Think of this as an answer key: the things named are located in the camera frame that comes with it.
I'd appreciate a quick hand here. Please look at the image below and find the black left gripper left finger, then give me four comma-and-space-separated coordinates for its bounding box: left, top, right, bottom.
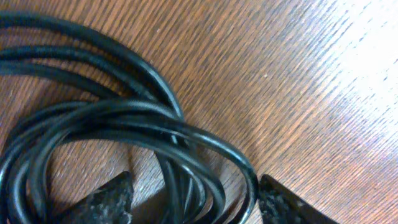
58, 171, 134, 224

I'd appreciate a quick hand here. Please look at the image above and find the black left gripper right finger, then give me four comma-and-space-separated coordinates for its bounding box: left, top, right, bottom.
257, 174, 337, 224

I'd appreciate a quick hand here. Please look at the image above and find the black USB-A cable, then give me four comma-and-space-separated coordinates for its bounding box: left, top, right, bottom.
0, 11, 261, 224

